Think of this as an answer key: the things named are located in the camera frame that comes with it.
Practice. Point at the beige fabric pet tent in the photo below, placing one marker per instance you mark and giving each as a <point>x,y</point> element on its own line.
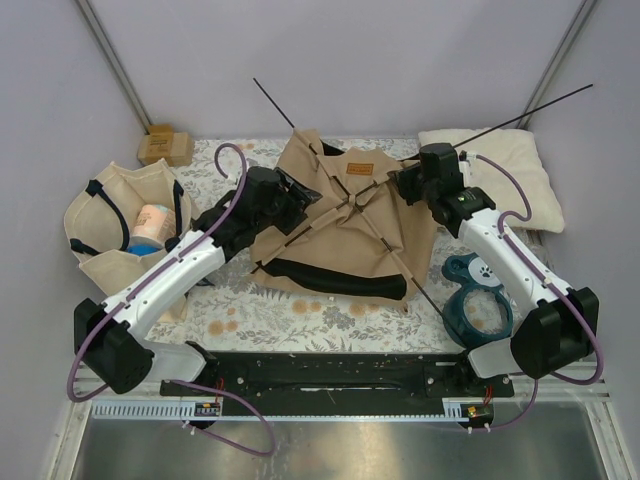
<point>341,255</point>

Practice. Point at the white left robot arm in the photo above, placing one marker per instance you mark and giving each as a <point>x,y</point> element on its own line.
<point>110,338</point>

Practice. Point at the aluminium frame post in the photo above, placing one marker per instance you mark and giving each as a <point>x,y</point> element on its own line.
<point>113,61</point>
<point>568,41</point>

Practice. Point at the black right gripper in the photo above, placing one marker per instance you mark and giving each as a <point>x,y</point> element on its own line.
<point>403,179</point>

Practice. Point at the floral patterned mat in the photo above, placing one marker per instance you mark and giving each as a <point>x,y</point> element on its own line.
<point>237,314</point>

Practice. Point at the aluminium frame post right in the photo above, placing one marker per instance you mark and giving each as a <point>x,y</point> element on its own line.
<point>568,41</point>

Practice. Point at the white fluffy pillow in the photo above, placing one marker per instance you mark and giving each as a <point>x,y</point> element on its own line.
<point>518,173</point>

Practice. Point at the black tent pole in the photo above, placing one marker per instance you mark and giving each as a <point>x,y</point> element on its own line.
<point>464,156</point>
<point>350,199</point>

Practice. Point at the aluminium frame post left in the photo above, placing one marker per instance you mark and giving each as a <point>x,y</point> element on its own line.
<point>113,61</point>

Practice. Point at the cream canvas tote bag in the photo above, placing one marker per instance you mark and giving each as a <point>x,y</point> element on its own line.
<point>99,222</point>

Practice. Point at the white slotted cable duct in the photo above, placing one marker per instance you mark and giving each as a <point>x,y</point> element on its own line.
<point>179,410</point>

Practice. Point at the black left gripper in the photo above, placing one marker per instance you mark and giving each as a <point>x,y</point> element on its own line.
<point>297,199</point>

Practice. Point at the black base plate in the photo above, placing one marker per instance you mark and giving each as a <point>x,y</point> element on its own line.
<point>325,385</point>

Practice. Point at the cardboard box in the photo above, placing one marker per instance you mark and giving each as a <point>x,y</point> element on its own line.
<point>162,142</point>

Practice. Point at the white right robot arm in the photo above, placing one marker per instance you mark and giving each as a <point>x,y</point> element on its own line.
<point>557,335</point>

